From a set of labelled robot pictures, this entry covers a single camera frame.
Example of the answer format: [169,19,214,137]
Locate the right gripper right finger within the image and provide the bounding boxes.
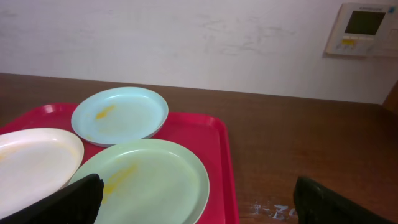
[293,177,394,224]

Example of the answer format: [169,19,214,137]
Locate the white wall control panel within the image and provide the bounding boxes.
[325,2,397,57]

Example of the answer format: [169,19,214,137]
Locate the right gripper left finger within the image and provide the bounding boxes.
[1,174,104,224]

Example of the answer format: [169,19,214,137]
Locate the light blue plate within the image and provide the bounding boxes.
[71,87,169,147]

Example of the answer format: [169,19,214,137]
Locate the white plate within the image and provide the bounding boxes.
[1,128,85,218]

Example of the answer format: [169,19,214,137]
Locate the light green plate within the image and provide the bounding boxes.
[70,139,210,224]

